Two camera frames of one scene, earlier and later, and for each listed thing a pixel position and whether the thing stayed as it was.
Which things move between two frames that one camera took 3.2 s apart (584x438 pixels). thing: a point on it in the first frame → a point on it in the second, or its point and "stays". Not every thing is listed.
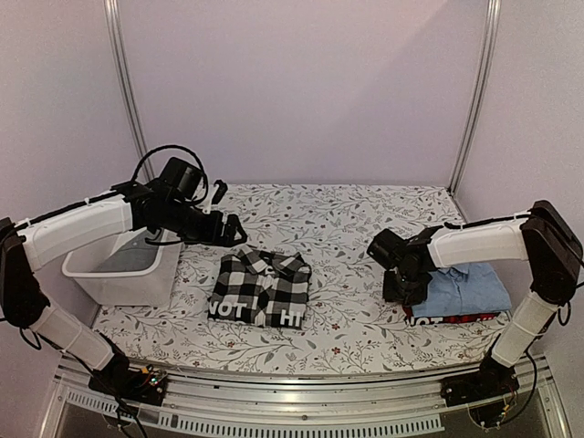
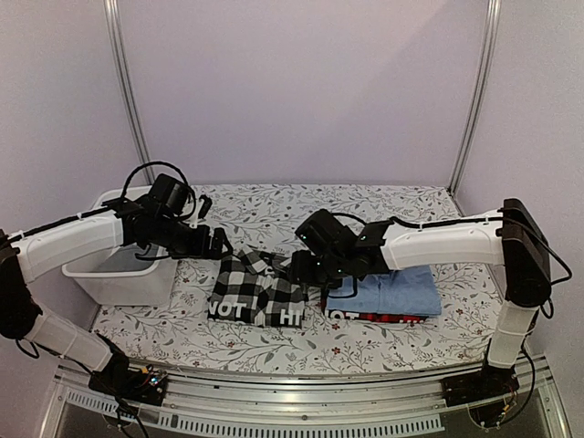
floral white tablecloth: x=349 y=327 stays
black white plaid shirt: x=261 y=288 stays
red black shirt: x=448 y=318 → x=364 y=317
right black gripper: x=391 y=296 → x=298 y=270
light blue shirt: x=463 y=288 → x=410 y=290
